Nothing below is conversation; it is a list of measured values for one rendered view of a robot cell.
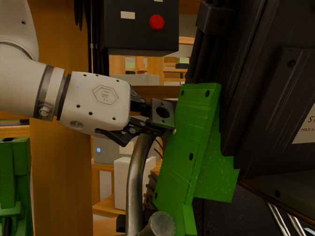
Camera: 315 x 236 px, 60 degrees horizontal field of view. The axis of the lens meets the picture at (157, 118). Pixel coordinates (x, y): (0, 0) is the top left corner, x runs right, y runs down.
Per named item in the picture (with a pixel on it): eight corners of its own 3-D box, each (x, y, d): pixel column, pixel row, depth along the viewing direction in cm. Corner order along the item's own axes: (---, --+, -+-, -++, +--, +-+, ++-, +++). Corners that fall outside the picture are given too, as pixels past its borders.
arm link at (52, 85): (36, 95, 36) (60, 101, 37) (51, 53, 41) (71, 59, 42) (32, 131, 41) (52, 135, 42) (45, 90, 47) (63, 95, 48)
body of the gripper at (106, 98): (52, 104, 36) (131, 123, 40) (66, 56, 43) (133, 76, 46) (46, 135, 42) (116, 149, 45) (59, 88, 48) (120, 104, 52)
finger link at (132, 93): (131, 100, 46) (168, 110, 48) (132, 87, 48) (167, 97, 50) (125, 112, 48) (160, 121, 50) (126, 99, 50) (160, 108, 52)
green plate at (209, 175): (228, 240, 39) (265, 97, 38) (175, 235, 36) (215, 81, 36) (193, 207, 50) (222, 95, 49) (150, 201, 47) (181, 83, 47)
